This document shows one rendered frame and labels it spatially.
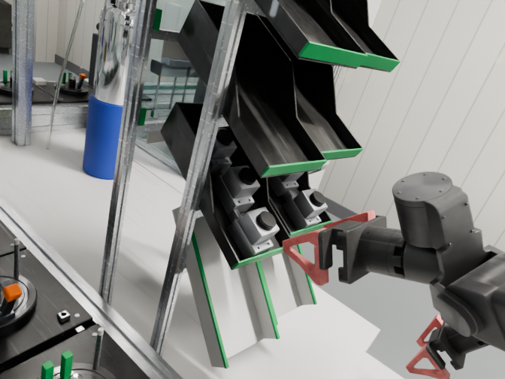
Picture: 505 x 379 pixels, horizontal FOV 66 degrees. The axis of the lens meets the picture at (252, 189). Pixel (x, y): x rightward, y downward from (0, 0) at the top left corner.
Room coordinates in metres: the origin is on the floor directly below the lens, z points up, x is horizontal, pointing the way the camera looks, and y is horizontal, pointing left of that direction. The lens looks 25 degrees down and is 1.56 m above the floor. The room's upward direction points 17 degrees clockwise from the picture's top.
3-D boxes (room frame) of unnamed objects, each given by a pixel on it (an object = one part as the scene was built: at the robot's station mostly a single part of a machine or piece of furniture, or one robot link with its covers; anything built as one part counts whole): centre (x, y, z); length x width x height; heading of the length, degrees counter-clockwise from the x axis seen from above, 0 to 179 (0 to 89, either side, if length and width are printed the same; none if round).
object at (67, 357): (0.38, 0.19, 1.01); 0.01 x 0.01 x 0.05; 60
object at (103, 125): (1.27, 0.54, 1.00); 0.16 x 0.16 x 0.27
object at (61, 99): (1.69, 0.92, 1.01); 0.24 x 0.24 x 0.13; 60
